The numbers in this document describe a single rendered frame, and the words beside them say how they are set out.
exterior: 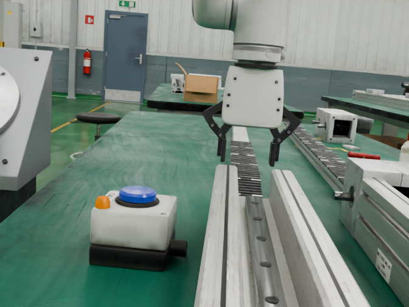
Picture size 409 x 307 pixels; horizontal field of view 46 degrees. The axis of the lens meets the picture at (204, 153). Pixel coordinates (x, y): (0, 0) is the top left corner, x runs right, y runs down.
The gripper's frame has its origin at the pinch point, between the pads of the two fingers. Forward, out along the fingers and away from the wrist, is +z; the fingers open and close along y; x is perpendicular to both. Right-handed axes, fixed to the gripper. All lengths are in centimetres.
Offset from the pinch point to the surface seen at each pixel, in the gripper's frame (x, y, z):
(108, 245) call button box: 35.4, 14.9, 4.1
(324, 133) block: -77, -28, 4
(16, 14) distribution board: -1013, 500, -96
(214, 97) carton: -203, 13, 3
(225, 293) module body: 56, 3, -2
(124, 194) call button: 33.1, 14.0, -0.7
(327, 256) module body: 48.7, -3.9, -2.1
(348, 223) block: 16.0, -14.1, 5.3
